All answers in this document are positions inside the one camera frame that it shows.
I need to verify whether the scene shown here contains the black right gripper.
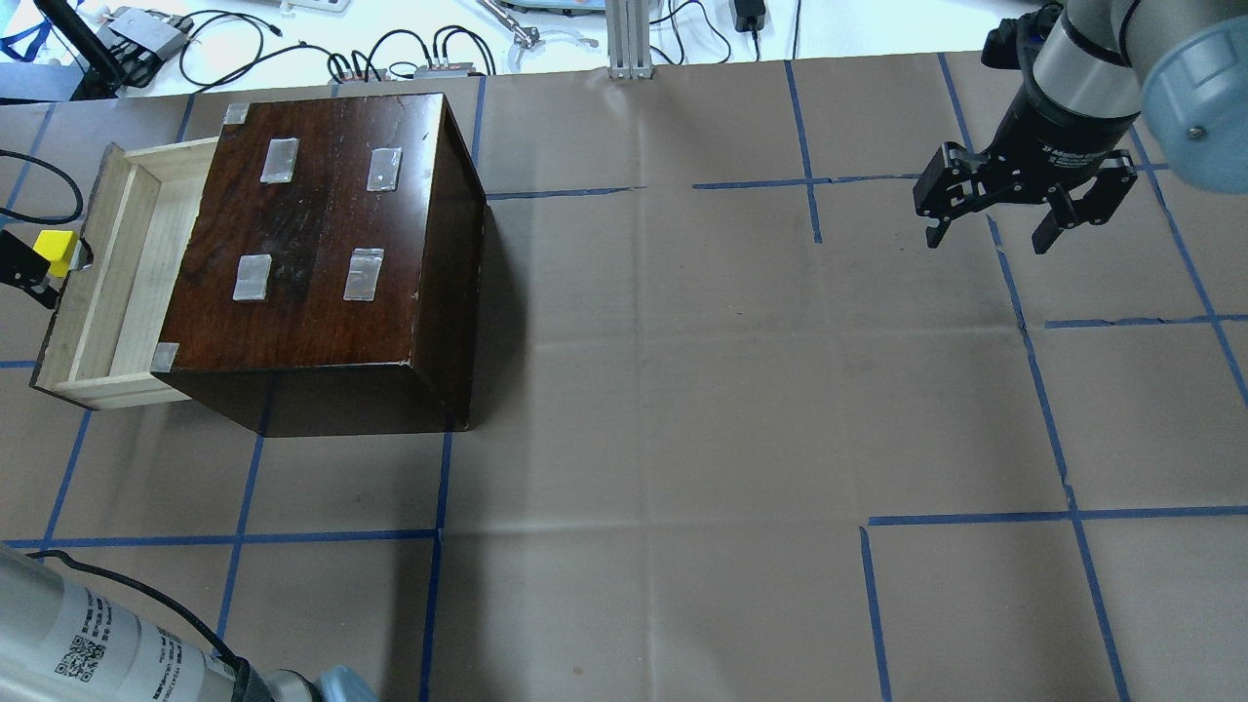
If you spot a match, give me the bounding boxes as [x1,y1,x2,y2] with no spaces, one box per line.
[914,92,1139,254]

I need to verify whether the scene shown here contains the yellow block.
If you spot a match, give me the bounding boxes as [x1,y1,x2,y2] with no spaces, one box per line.
[34,229,82,279]

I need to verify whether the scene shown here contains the light wooden drawer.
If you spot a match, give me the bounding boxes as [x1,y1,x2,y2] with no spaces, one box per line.
[30,137,215,410]

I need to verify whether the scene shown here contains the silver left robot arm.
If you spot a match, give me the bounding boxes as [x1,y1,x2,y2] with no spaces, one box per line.
[2,540,377,701]

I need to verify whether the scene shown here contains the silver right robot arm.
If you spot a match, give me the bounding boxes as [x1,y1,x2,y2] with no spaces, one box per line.
[914,1,1247,254]

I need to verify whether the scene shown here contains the dark wooden drawer box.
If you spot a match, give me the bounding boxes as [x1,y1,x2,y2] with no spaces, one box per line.
[150,92,487,437]

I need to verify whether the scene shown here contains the black power adapter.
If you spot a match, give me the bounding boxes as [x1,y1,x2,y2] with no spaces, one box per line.
[730,0,768,34]

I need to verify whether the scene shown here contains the brown paper table mat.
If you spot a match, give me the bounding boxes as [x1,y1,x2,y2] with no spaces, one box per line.
[2,52,1246,701]

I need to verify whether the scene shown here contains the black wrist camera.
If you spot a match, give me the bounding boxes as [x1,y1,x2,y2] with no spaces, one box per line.
[980,1,1065,71]

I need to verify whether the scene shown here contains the aluminium frame post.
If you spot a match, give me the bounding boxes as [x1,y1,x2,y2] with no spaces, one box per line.
[604,0,654,80]

